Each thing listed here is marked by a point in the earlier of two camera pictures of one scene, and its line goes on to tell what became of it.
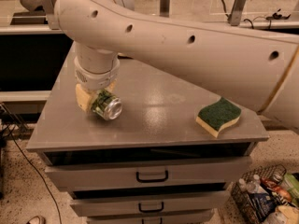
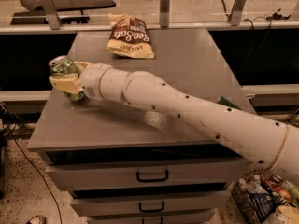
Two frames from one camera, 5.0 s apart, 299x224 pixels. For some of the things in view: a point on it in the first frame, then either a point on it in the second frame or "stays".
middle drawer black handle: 151,210 stays
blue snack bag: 262,204 stays
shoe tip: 40,217 stays
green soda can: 106,105 to 64,65
